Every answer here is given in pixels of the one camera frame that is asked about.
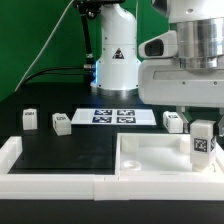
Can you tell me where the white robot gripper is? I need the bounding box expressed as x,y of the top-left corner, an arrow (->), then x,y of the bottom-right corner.
138,59 -> 224,137

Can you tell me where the white square tabletop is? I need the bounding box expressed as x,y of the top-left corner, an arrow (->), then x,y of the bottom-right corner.
115,133 -> 224,178

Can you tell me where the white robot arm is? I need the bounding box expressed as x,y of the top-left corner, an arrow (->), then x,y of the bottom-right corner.
74,0 -> 224,136

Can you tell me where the white sheet with markers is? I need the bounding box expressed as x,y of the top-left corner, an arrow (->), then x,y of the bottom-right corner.
71,108 -> 156,126

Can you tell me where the white U-shaped fence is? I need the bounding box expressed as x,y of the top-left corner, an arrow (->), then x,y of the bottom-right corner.
0,137 -> 224,200

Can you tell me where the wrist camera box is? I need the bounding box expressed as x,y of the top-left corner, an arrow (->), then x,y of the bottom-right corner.
138,30 -> 178,59

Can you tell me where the black cable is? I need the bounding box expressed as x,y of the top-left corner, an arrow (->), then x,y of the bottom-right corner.
20,66 -> 92,88

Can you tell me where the grey cable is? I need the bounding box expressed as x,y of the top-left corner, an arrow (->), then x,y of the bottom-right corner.
14,0 -> 76,92

